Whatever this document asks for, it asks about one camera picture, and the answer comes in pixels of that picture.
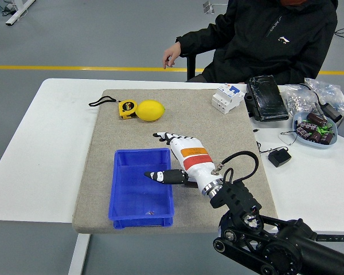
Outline blue plastic box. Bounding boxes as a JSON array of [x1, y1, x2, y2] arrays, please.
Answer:
[[107, 147, 175, 230]]

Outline white circuit breaker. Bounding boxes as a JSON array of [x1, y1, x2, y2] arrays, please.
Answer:
[[211, 82, 245, 115]]

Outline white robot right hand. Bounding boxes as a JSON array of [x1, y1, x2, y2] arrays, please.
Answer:
[[143, 131, 224, 190]]

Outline white table leg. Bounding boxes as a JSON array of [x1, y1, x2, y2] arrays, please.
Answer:
[[68, 233, 91, 275]]

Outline yellow lemon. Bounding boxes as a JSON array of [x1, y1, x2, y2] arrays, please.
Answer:
[[135, 99, 166, 122]]

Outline black power adapter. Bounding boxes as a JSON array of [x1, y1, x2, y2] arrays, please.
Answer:
[[268, 147, 292, 168], [322, 102, 343, 123]]

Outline light blue bowl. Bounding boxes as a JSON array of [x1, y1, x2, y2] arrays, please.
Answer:
[[292, 111, 339, 150]]

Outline thin black adapter cord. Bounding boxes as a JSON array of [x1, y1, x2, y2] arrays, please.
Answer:
[[253, 128, 299, 154]]

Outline white desk frame foot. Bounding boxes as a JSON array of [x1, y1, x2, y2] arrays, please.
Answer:
[[5, 0, 37, 26]]

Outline black floor cable bundle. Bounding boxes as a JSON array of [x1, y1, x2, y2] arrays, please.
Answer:
[[0, 0, 17, 17]]

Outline black plastic-wrapped box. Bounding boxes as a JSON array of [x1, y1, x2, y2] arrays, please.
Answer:
[[243, 74, 290, 123]]

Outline yellow tape measure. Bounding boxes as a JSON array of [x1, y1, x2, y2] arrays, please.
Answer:
[[88, 96, 138, 120]]

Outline clear bag of metal washers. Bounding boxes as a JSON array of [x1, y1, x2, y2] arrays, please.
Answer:
[[283, 84, 318, 115]]

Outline green plastic connector pile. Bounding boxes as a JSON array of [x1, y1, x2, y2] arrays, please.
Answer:
[[315, 122, 335, 135]]

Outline person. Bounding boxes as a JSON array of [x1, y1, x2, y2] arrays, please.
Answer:
[[176, 0, 339, 84]]

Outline grey-brown felt mat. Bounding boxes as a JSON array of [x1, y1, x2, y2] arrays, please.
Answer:
[[72, 88, 279, 234]]

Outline clear bag of blue parts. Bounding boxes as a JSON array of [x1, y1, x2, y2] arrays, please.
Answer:
[[304, 77, 344, 113]]

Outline person's hand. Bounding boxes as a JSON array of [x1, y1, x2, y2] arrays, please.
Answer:
[[162, 42, 182, 69]]

